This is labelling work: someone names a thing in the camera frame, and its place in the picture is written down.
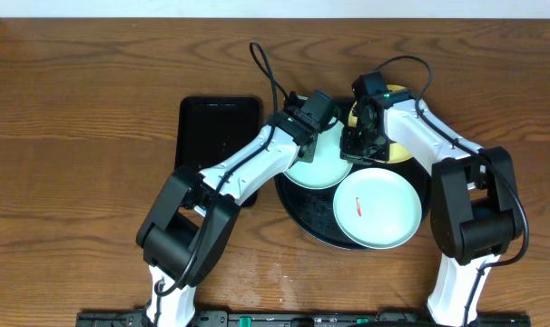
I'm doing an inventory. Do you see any yellow plate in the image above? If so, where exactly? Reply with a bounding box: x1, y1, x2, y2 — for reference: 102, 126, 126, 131
360, 84, 412, 164

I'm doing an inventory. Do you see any light blue plate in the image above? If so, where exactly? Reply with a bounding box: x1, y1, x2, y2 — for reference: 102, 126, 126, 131
332, 168, 422, 250
284, 118, 352, 190

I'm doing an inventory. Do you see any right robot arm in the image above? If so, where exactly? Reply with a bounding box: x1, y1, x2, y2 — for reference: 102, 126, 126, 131
333, 87, 529, 326

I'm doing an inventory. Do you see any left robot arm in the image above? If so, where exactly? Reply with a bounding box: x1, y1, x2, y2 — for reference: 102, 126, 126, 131
136, 91, 335, 326

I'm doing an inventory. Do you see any black round tray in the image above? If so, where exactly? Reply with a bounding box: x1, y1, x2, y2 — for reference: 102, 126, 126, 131
274, 158, 430, 250

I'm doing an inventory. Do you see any black rectangular tray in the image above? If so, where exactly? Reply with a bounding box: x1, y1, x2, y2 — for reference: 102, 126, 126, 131
173, 95, 262, 209

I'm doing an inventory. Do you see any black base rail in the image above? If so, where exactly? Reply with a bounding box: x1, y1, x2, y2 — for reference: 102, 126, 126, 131
74, 309, 530, 327

